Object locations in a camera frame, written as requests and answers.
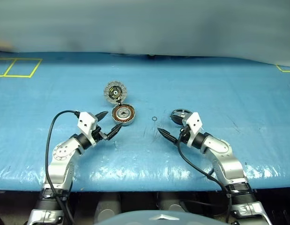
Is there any motor stator with copper windings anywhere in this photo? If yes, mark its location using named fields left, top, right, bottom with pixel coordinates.
left=111, top=104, right=136, bottom=127

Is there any grey robot torso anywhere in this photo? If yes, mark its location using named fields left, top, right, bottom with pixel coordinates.
left=93, top=209, right=222, bottom=225

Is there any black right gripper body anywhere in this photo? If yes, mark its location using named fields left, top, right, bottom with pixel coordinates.
left=177, top=125, right=191, bottom=144

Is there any silver motor cap with circuit board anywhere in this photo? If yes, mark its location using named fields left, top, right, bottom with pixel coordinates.
left=104, top=81, right=128, bottom=104

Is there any grey rounded shape under table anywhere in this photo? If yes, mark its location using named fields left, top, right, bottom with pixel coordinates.
left=94, top=193, right=122, bottom=224
left=157, top=192, right=183, bottom=213

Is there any black spoked motor rotor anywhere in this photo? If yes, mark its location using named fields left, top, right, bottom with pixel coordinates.
left=170, top=108, right=191, bottom=124

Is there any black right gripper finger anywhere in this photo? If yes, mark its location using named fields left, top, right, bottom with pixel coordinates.
left=170, top=114, right=186, bottom=125
left=157, top=127, right=178, bottom=144

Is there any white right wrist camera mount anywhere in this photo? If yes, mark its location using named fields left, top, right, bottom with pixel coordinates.
left=183, top=112, right=203, bottom=147

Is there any blue foam table cover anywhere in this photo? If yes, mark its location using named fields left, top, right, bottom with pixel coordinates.
left=0, top=51, right=290, bottom=192

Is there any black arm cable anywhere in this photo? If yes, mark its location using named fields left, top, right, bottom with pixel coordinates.
left=177, top=126, right=232, bottom=224
left=45, top=110, right=75, bottom=225

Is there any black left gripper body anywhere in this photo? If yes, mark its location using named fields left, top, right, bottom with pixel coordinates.
left=91, top=126, right=112, bottom=144

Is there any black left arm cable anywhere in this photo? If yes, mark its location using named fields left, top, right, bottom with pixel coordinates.
left=45, top=110, right=75, bottom=225

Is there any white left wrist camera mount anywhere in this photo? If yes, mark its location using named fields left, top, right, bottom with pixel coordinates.
left=77, top=112, right=98, bottom=147

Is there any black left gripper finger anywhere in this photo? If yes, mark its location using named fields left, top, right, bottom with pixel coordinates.
left=96, top=111, right=109, bottom=123
left=106, top=124, right=123, bottom=141

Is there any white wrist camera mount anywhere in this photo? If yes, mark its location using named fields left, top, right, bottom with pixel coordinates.
left=77, top=112, right=98, bottom=147
left=183, top=112, right=203, bottom=147

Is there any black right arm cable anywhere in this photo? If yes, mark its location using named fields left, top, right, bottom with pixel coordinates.
left=177, top=126, right=232, bottom=224

